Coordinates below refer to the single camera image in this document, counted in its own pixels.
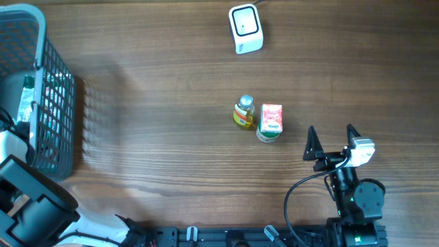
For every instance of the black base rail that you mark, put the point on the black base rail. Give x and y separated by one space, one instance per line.
312 235

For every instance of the green lid white jar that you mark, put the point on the green lid white jar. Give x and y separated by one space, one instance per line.
266 137

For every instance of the grey plastic mesh basket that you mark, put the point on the grey plastic mesh basket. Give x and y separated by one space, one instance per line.
27 50

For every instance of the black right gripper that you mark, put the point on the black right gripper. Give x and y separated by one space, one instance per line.
314 151

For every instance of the green 3M gloves package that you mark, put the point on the green 3M gloves package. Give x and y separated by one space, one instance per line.
46 108

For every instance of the yellow oil bottle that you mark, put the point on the yellow oil bottle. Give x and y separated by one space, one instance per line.
244 112

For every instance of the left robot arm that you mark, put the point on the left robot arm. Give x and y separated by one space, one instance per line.
35 211

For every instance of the white barcode scanner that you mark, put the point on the white barcode scanner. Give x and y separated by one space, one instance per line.
246 29

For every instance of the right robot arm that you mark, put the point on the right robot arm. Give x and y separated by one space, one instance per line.
359 202

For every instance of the red white juice carton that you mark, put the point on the red white juice carton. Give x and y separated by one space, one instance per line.
271 118

